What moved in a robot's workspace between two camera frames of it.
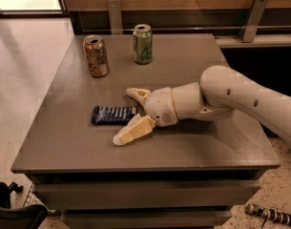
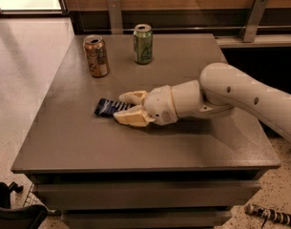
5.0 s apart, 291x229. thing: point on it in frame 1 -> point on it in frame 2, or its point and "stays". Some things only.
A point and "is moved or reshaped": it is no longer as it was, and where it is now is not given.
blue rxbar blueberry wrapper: x=113 y=114 is moved or reshaped
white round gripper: x=158 y=106 -> x=159 y=105
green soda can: x=142 y=39 stays
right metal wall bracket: x=251 y=24 stays
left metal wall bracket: x=114 y=12 stays
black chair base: x=6 y=217 stays
